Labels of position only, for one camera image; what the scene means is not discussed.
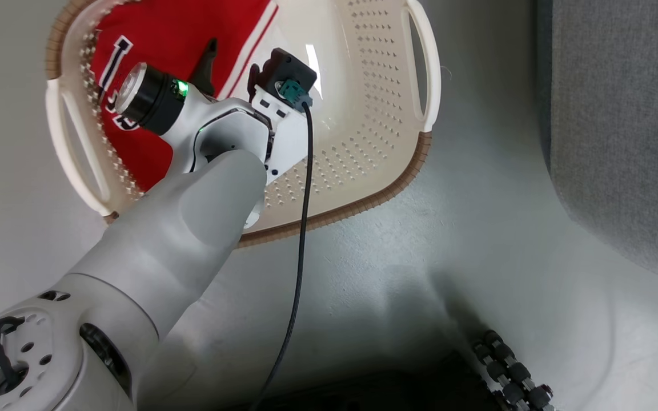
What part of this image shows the cream perforated laundry basket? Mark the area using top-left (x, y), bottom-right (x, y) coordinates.
top-left (45, 0), bottom-right (442, 248)

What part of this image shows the black roller wheel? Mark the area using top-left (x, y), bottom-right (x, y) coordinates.
top-left (471, 329), bottom-right (556, 411)

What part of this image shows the black camera cable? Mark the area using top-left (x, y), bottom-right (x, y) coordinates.
top-left (252, 100), bottom-right (315, 411)

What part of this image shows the black shoulder cable loop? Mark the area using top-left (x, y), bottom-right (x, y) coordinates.
top-left (0, 316), bottom-right (26, 396)

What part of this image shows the grey fabric surface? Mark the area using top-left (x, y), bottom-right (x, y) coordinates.
top-left (537, 0), bottom-right (658, 287)

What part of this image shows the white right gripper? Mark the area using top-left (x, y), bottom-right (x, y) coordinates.
top-left (188, 37), bottom-right (314, 186)

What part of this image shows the red jersey with white lettering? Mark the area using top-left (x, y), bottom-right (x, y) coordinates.
top-left (90, 0), bottom-right (280, 192)

